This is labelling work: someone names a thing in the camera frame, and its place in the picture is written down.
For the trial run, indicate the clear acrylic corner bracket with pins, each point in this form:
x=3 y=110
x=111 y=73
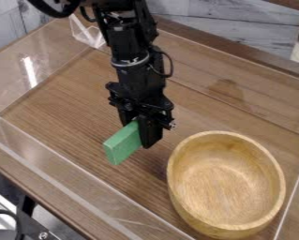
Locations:
x=87 y=35

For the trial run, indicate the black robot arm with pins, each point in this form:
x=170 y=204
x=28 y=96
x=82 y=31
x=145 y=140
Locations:
x=129 y=30

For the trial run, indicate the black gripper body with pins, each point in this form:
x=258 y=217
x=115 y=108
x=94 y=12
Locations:
x=139 y=89

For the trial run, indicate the brown wooden bowl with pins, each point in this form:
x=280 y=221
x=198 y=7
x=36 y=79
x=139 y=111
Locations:
x=226 y=184

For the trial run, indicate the clear acrylic tray walls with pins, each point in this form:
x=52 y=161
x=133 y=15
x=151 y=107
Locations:
x=227 y=87

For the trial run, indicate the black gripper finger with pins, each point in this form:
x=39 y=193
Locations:
x=126 y=115
x=150 y=129

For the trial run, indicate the green rectangular block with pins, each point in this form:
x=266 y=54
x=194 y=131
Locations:
x=122 y=143

